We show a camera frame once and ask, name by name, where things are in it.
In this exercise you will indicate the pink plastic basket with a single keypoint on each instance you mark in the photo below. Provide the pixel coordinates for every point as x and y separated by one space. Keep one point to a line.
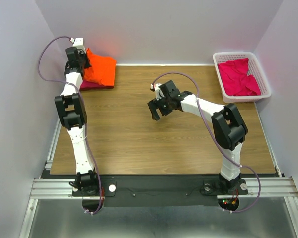
254 69

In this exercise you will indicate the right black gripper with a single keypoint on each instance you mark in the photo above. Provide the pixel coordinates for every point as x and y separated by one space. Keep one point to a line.
153 105

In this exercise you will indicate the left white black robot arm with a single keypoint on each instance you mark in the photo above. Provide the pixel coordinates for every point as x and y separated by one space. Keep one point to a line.
72 115

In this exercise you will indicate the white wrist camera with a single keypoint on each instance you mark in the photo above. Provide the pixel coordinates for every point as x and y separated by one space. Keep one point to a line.
157 90
78 43

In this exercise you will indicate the folded pink t shirt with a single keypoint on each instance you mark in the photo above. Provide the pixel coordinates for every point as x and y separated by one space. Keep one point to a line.
87 82

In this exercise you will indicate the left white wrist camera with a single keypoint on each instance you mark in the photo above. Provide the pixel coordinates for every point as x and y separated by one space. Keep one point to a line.
78 43

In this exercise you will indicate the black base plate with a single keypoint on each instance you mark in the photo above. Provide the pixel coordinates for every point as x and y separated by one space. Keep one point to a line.
145 191

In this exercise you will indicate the folded dark red t shirt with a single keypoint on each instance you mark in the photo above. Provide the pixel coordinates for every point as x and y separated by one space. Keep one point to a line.
88 87

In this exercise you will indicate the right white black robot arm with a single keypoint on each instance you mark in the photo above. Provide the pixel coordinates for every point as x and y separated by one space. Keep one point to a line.
229 129

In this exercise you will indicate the orange t shirt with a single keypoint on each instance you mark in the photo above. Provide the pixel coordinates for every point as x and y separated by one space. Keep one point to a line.
102 70

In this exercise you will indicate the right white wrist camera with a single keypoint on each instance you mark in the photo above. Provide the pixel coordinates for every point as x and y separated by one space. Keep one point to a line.
157 90

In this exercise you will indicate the aluminium frame rail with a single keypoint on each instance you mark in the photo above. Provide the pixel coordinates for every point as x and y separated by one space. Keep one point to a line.
154 172

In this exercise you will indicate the crumpled pink t shirt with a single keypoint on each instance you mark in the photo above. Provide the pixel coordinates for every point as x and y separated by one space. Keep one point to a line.
235 78

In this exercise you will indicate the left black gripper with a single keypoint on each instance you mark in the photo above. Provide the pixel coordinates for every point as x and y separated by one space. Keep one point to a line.
81 53

